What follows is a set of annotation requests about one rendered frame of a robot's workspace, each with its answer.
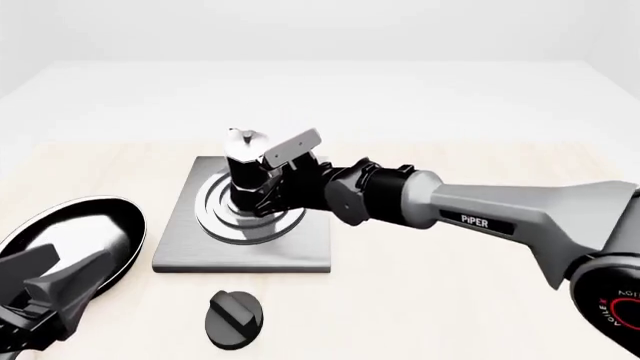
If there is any black frying pan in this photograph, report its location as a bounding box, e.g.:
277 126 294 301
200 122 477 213
0 194 148 301

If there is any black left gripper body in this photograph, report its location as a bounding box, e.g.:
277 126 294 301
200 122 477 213
0 291 70 354

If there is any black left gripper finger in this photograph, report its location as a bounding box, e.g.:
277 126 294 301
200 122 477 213
0 243 58 304
22 249 115 336

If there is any round black stove knob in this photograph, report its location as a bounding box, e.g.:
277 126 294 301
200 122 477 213
204 288 265 352

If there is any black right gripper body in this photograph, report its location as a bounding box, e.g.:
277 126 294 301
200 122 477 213
278 150 335 214

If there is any silver and black moka pot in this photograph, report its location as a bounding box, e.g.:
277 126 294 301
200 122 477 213
222 126 282 219

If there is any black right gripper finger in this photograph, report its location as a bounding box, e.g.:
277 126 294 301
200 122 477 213
255 156 287 186
251 186 287 219

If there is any small grey plate on stalk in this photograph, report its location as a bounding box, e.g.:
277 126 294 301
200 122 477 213
262 127 323 171

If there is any flat grey stove plate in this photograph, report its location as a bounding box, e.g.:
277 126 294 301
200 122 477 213
151 155 333 275

